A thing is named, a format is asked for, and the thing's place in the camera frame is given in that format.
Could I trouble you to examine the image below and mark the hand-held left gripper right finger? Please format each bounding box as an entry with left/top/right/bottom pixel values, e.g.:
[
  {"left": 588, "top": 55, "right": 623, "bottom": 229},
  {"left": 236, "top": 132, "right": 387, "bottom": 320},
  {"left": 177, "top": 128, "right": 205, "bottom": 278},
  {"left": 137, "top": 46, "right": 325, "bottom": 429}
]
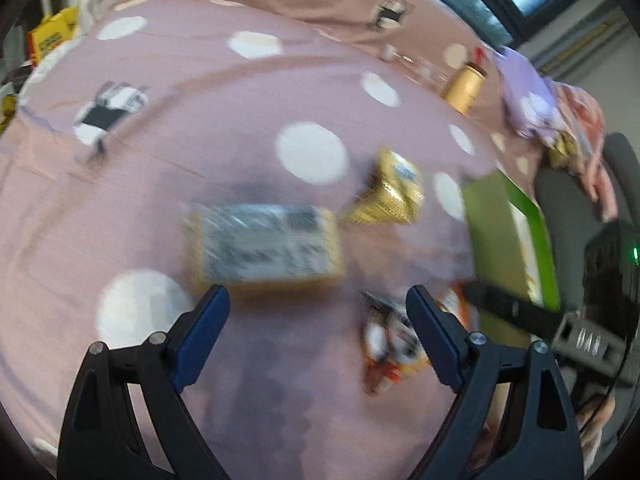
[{"left": 405, "top": 284, "right": 585, "bottom": 480}]

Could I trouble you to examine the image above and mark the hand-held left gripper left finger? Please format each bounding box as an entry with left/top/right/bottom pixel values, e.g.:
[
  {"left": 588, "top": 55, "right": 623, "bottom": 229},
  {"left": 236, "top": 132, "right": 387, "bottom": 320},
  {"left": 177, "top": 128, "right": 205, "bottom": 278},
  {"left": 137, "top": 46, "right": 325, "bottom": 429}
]
[{"left": 56, "top": 284, "right": 232, "bottom": 480}]

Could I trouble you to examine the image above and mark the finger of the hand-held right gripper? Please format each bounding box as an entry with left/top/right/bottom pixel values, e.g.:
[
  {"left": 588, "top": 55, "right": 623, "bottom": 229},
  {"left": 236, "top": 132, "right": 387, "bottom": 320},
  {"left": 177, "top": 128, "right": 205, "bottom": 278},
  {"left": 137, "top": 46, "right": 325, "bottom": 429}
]
[{"left": 462, "top": 280, "right": 568, "bottom": 342}]

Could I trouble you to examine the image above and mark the white and orange snack packet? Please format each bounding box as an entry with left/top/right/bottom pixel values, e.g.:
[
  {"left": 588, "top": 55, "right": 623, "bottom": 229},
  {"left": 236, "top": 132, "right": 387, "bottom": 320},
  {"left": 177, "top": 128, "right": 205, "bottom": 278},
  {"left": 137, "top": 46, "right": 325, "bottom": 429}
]
[{"left": 360, "top": 285, "right": 473, "bottom": 396}]

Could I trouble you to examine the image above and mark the green cardboard box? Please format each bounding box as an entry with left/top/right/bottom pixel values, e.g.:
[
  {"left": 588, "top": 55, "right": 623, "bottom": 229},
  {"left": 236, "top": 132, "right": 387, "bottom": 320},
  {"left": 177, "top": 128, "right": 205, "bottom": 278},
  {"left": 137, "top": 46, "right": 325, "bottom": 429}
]
[{"left": 460, "top": 170, "right": 562, "bottom": 313}]

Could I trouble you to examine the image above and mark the yellow packet with silver label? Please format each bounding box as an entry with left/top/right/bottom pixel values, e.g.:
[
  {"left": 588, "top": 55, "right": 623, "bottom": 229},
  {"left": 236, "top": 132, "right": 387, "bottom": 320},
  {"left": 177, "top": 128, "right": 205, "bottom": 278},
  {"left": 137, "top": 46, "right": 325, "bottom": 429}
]
[{"left": 182, "top": 202, "right": 347, "bottom": 293}]

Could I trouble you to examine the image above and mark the gold snack packet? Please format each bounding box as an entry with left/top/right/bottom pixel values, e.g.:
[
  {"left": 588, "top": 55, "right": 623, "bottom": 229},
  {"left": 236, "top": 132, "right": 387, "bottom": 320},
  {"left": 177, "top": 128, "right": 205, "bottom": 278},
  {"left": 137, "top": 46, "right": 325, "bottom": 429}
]
[{"left": 342, "top": 147, "right": 426, "bottom": 228}]

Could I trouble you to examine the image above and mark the grey chair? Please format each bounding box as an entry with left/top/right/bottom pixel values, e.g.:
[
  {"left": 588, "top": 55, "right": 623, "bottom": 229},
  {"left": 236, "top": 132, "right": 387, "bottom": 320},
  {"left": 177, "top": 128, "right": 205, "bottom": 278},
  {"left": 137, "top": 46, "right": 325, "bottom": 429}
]
[{"left": 532, "top": 132, "right": 636, "bottom": 311}]

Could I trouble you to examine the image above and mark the pink cloth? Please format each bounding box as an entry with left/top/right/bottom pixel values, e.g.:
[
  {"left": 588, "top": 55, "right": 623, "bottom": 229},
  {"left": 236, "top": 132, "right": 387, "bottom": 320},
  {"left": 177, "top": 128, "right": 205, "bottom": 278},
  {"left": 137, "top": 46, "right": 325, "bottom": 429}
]
[{"left": 552, "top": 80, "right": 621, "bottom": 221}]

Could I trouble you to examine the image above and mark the purple polka dot cloth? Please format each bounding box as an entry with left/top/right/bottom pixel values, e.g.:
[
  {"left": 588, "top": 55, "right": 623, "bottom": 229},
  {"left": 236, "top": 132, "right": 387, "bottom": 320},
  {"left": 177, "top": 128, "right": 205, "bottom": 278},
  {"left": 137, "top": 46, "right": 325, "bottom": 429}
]
[{"left": 492, "top": 46, "right": 568, "bottom": 143}]

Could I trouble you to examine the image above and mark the yellow bottle with brown cap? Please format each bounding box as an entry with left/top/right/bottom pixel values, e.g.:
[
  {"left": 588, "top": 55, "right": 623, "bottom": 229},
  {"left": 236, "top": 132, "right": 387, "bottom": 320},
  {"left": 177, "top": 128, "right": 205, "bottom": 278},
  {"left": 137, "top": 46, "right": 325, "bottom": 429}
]
[{"left": 442, "top": 49, "right": 488, "bottom": 116}]

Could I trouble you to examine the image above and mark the pink polka dot bedspread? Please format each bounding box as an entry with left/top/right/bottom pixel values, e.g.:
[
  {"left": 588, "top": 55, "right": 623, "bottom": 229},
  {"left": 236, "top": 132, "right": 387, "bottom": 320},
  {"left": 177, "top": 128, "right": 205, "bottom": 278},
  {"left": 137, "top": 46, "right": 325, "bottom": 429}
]
[{"left": 0, "top": 0, "right": 551, "bottom": 480}]

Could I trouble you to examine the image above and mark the clear plastic bottle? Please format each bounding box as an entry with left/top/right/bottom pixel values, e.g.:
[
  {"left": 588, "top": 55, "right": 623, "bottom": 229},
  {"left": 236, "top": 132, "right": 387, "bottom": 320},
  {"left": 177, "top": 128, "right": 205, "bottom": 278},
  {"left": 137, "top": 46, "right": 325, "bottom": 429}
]
[{"left": 382, "top": 42, "right": 451, "bottom": 88}]

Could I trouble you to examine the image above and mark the yellow printed box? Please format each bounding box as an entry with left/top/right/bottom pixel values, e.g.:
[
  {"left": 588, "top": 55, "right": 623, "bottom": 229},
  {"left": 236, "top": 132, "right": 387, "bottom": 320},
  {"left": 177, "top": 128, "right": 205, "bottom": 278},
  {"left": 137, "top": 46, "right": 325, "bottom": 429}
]
[{"left": 27, "top": 6, "right": 81, "bottom": 66}]

